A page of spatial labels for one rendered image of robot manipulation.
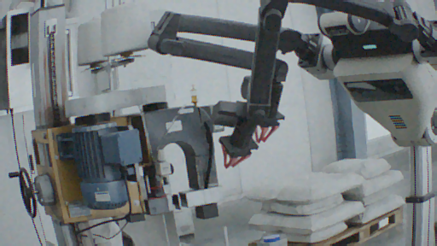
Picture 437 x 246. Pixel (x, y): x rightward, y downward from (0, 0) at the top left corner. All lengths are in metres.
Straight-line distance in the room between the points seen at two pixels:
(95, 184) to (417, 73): 1.01
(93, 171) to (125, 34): 0.41
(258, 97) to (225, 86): 5.39
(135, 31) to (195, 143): 0.50
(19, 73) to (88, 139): 2.47
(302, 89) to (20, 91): 4.32
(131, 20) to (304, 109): 5.96
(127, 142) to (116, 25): 0.35
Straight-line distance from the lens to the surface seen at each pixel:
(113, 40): 2.03
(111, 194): 1.97
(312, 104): 7.97
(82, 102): 1.94
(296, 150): 7.80
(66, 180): 2.13
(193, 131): 2.33
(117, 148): 1.90
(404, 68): 1.87
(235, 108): 1.94
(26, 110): 4.90
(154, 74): 6.17
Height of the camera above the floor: 1.39
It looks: 3 degrees down
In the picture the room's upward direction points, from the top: 7 degrees counter-clockwise
